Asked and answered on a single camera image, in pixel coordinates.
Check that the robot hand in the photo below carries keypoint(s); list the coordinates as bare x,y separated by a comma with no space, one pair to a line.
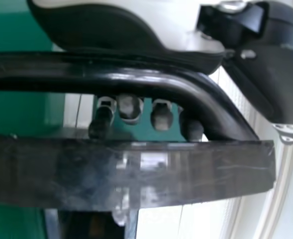
126,27

